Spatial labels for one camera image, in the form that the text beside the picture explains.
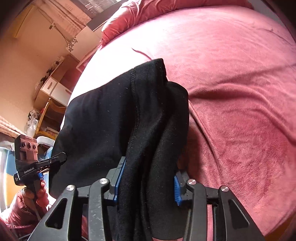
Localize black pants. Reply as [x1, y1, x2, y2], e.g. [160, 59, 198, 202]
[49, 59, 189, 240]

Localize person's left hand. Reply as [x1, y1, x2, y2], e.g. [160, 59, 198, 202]
[21, 180, 50, 210]

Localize wooden chair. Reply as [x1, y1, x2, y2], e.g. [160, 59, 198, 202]
[34, 98, 66, 140]

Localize wooden desk with drawers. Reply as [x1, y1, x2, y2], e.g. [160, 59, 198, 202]
[33, 55, 81, 110]

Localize red bed blanket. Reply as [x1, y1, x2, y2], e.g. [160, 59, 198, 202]
[72, 6, 295, 235]

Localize white floral cabinet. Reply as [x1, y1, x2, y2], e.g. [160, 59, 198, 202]
[66, 26, 102, 61]

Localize red pillow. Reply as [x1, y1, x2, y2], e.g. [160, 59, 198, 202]
[99, 0, 253, 47]

